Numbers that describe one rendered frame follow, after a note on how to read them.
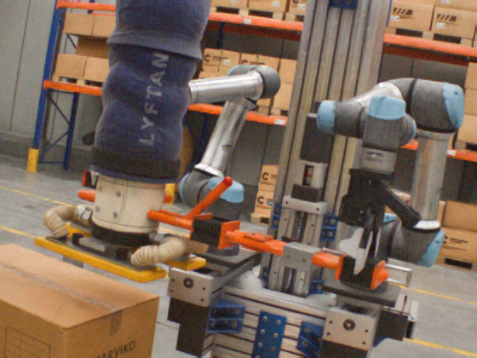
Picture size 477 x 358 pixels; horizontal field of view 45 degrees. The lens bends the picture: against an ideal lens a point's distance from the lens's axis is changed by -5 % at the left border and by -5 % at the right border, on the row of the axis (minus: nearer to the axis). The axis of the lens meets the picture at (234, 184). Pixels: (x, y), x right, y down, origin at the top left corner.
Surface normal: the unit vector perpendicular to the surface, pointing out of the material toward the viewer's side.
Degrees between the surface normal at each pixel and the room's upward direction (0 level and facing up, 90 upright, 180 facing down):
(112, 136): 100
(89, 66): 90
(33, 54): 90
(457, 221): 92
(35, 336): 90
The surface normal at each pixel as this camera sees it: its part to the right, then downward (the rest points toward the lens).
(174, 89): 0.72, -0.17
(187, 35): 0.69, 0.40
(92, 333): 0.89, 0.20
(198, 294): -0.33, 0.04
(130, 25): -0.48, 0.18
